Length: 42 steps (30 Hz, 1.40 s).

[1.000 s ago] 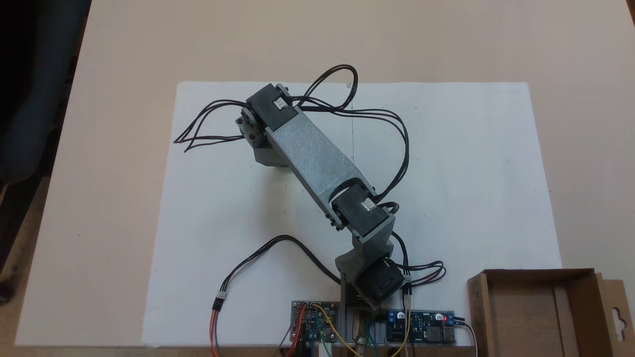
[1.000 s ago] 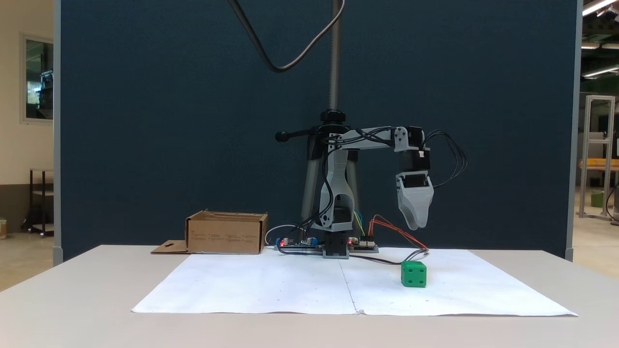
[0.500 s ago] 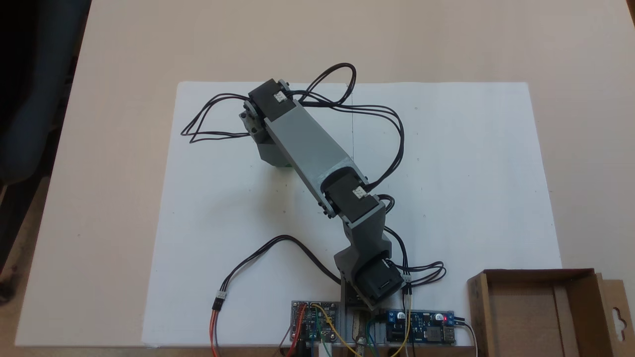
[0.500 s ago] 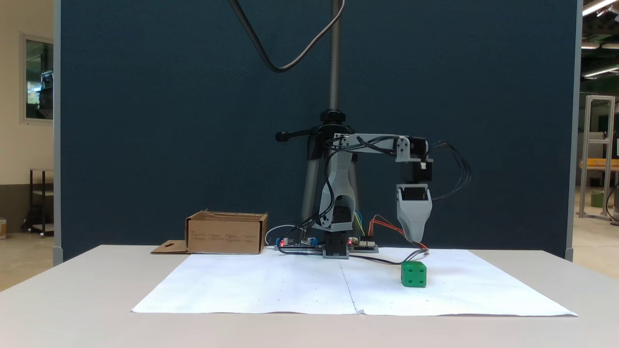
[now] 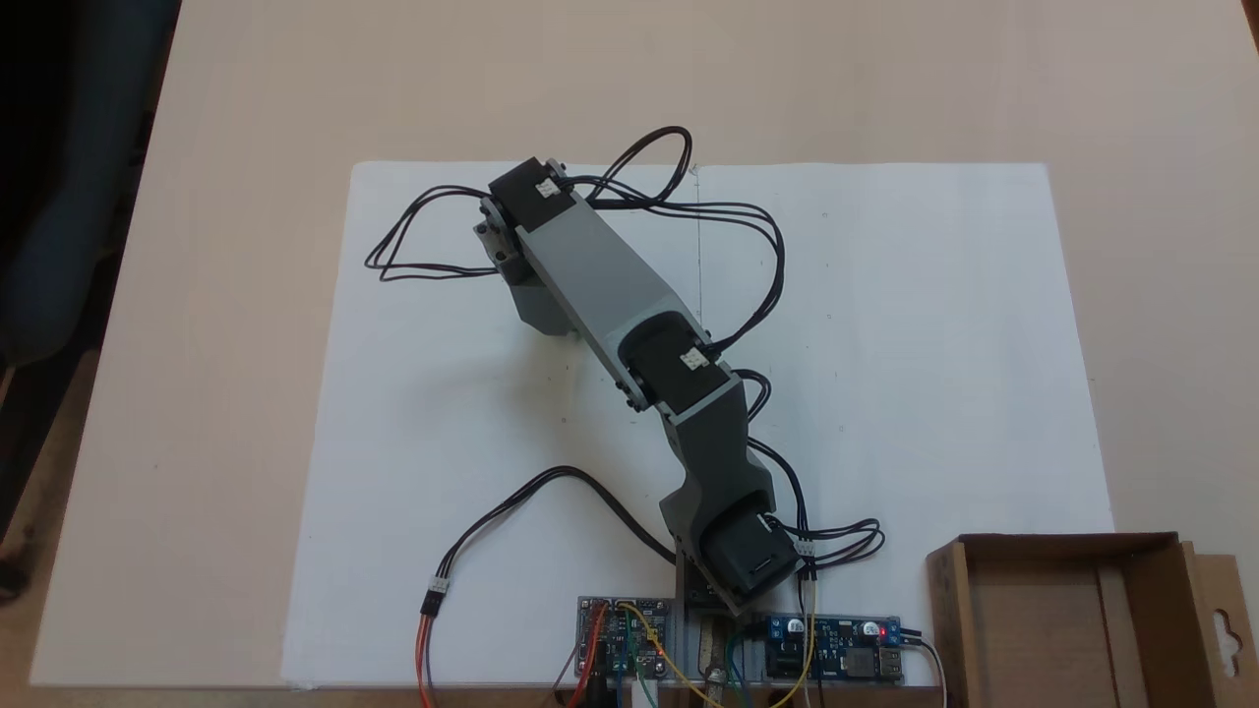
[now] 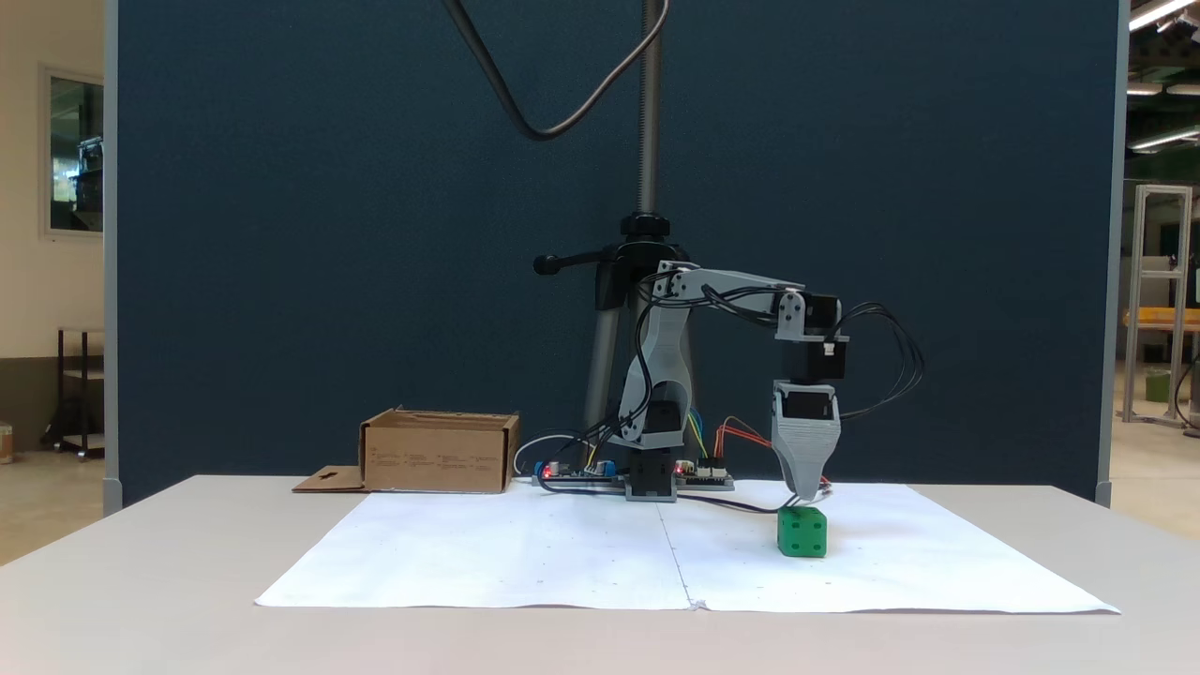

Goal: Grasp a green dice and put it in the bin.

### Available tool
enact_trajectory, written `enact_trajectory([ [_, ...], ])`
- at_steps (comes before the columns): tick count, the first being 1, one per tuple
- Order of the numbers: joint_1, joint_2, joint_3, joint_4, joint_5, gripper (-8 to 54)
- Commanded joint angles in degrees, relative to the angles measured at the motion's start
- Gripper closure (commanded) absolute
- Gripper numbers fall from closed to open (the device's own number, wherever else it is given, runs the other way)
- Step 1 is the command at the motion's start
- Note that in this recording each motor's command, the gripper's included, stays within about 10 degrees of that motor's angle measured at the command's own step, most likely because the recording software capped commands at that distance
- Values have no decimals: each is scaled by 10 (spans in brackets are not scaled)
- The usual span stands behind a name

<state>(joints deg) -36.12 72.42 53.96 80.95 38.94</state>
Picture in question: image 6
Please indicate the green bin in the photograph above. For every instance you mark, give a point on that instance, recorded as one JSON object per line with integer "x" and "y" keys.
{"x": 1159, "y": 386}

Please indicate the white paper sheet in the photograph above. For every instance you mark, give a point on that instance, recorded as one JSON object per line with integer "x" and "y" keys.
{"x": 891, "y": 562}
{"x": 487, "y": 553}

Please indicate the blue circuit board red LED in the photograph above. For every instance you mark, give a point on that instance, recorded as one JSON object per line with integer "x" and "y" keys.
{"x": 572, "y": 473}

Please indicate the green dice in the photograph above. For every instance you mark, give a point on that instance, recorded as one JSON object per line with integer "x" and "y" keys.
{"x": 802, "y": 534}

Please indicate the yellow workbench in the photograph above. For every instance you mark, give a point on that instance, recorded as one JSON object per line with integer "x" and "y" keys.
{"x": 1161, "y": 319}

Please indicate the dark blue partition panel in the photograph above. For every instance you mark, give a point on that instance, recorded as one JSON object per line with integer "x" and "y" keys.
{"x": 281, "y": 234}

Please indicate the brown cardboard box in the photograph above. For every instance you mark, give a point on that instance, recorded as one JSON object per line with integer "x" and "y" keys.
{"x": 436, "y": 459}

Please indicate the fluorescent ceiling lamp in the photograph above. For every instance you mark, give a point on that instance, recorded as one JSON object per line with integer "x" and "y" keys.
{"x": 1162, "y": 140}
{"x": 1158, "y": 11}

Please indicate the window with white frame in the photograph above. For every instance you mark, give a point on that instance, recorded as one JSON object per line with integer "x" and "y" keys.
{"x": 75, "y": 150}

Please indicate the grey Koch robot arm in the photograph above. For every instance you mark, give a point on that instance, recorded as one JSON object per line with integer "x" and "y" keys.
{"x": 670, "y": 347}

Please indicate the aluminium profile frame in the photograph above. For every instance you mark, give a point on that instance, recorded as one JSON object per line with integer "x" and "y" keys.
{"x": 1162, "y": 190}

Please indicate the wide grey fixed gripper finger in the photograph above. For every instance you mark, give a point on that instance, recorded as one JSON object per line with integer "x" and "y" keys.
{"x": 804, "y": 455}

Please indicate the black camera tripod stand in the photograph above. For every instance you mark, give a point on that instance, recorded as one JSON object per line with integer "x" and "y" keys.
{"x": 647, "y": 94}

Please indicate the black shelf cart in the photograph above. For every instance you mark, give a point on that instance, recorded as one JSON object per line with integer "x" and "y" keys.
{"x": 80, "y": 330}

